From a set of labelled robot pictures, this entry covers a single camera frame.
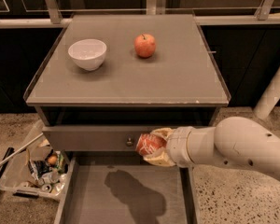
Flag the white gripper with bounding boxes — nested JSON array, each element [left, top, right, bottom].
[[144, 127, 193, 168]]

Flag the red coke can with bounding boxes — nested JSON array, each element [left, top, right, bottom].
[[135, 133, 166, 156]]

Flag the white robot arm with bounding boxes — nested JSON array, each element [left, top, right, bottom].
[[136, 117, 280, 181]]

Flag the round metal drawer knob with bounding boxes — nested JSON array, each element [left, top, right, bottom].
[[126, 137, 134, 147]]

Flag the grey open bottom drawer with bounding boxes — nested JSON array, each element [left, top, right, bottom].
[[54, 152, 200, 224]]

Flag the grey drawer cabinet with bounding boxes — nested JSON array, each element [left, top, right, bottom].
[[22, 13, 231, 170]]

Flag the grey middle drawer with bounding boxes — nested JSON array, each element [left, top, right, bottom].
[[42, 124, 215, 153]]

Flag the red apple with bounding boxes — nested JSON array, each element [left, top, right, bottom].
[[133, 34, 156, 58]]

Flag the snack items in bin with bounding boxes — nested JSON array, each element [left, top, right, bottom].
[[20, 149, 67, 196]]

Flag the white ceramic bowl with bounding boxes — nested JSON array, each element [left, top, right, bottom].
[[68, 39, 107, 71]]

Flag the white diagonal pole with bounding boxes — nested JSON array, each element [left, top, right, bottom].
[[253, 66, 280, 119]]

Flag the metal window railing frame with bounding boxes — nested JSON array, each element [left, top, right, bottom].
[[0, 0, 280, 28]]

